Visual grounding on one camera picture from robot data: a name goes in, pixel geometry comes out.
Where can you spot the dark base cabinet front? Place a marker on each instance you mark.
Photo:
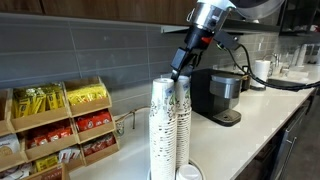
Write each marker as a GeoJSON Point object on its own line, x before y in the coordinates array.
{"type": "Point", "coordinates": [290, 150]}

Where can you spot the shorter patterned paper cup stack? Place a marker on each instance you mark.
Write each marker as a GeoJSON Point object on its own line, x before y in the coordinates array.
{"type": "Point", "coordinates": [183, 140]}

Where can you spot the black pod coffee machine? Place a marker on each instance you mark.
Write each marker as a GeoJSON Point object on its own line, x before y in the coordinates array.
{"type": "Point", "coordinates": [213, 96]}

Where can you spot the red packets bunch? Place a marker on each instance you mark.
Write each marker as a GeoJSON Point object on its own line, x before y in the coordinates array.
{"type": "Point", "coordinates": [50, 135]}
{"type": "Point", "coordinates": [98, 144]}
{"type": "Point", "coordinates": [93, 120]}

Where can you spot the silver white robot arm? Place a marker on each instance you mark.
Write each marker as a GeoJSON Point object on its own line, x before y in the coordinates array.
{"type": "Point", "coordinates": [210, 15]}

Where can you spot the wooden tea box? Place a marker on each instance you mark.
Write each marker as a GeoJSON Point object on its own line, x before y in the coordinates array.
{"type": "Point", "coordinates": [50, 174]}

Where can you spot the small yellow packets bunch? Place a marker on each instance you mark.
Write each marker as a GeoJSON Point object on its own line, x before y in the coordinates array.
{"type": "Point", "coordinates": [46, 163]}

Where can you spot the wooden condiment organizer shelf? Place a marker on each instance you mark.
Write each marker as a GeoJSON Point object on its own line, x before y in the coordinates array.
{"type": "Point", "coordinates": [93, 107]}

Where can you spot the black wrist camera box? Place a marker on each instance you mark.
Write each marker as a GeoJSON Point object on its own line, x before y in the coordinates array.
{"type": "Point", "coordinates": [226, 40]}

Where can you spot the yellow sweetener packets bunch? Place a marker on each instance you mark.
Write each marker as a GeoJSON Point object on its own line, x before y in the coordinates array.
{"type": "Point", "coordinates": [86, 94]}
{"type": "Point", "coordinates": [36, 100]}

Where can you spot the chrome sink faucet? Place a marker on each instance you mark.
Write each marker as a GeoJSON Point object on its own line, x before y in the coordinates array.
{"type": "Point", "coordinates": [275, 58]}

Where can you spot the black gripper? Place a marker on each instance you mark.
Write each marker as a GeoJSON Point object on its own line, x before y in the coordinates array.
{"type": "Point", "coordinates": [198, 38]}

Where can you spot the wooden wall cabinet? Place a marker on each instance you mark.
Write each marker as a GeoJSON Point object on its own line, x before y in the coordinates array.
{"type": "Point", "coordinates": [100, 8]}

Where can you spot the white round cup holder base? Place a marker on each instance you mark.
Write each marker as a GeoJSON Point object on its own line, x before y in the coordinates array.
{"type": "Point", "coordinates": [199, 166]}

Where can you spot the patterned paper coffee cup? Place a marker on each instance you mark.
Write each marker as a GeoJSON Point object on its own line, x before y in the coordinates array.
{"type": "Point", "coordinates": [183, 95]}

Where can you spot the white plastic cup lid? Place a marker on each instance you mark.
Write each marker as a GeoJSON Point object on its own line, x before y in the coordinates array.
{"type": "Point", "coordinates": [188, 173]}

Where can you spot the white packets bunch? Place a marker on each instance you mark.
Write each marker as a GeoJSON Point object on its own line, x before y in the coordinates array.
{"type": "Point", "coordinates": [15, 172]}
{"type": "Point", "coordinates": [9, 145]}
{"type": "Point", "coordinates": [69, 155]}

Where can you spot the tall patterned paper cup stack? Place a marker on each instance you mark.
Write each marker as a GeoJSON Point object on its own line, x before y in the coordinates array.
{"type": "Point", "coordinates": [163, 133]}

